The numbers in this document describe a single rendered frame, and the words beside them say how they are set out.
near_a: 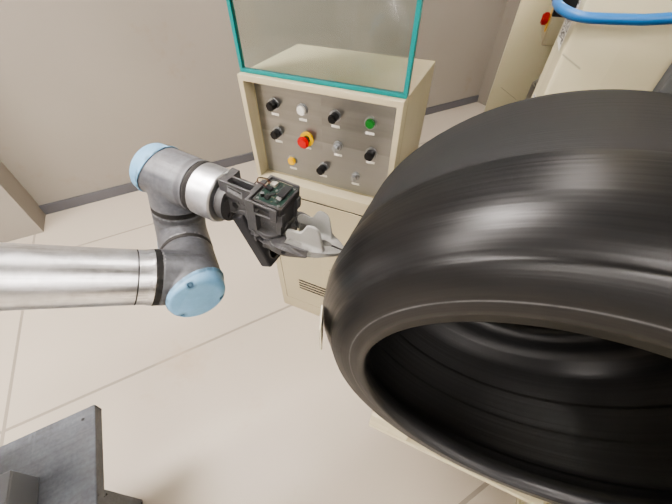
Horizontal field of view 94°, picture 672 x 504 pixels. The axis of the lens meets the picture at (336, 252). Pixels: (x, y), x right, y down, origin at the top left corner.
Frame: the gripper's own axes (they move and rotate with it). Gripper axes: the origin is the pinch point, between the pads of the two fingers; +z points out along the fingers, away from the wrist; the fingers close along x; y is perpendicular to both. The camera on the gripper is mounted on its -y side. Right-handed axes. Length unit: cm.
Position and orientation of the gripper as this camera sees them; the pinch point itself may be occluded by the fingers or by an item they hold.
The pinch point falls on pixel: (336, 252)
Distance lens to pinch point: 50.1
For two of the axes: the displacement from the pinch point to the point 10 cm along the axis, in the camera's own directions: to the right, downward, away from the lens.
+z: 9.0, 3.8, -1.9
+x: 4.1, -6.6, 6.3
